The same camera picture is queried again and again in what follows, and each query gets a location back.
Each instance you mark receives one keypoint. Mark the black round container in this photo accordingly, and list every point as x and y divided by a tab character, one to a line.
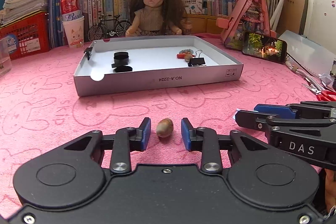
120	59

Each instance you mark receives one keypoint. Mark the pink triangular toy box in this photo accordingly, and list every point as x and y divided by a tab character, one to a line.
247	16

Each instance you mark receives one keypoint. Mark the black binder clip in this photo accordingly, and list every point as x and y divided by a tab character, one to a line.
197	61
87	49

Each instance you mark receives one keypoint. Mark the brown-haired doll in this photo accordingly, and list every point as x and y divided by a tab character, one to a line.
155	17

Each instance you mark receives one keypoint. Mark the white colourful pencil box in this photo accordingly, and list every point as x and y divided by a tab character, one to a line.
193	6

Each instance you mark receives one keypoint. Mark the red crayon-like stick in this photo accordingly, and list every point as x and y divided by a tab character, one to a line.
185	55

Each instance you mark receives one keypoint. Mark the black round lid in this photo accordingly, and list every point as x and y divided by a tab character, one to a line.
122	69

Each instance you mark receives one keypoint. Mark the pink bunny tablecloth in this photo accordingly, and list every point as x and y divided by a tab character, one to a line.
40	110

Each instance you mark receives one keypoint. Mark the black binder clip on edge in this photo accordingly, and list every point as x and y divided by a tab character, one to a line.
87	49

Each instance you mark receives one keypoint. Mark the right hand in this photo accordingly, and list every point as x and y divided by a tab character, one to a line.
330	189

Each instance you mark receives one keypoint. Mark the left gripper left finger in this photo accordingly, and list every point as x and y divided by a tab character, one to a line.
127	140

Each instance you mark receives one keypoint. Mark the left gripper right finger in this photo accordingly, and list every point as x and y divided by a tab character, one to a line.
204	140

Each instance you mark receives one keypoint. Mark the small brown jar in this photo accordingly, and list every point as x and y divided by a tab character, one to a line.
186	26

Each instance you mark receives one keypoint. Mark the smartphone playing video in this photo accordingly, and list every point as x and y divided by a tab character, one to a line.
264	47

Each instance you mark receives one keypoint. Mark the red plastic crate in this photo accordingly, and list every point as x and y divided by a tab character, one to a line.
28	36

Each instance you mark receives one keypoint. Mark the miniature black bicycle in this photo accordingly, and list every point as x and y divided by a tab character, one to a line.
108	28

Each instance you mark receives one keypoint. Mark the white cardboard tray box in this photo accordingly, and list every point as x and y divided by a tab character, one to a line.
155	65

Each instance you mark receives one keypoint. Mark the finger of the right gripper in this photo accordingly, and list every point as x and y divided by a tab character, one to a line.
299	110
260	121

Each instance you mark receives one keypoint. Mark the white cat paper cup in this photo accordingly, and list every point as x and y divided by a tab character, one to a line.
74	31

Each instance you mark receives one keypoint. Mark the red soda can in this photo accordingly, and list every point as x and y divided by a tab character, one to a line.
68	6

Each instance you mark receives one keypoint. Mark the brown acorn nut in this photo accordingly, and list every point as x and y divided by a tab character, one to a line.
164	128

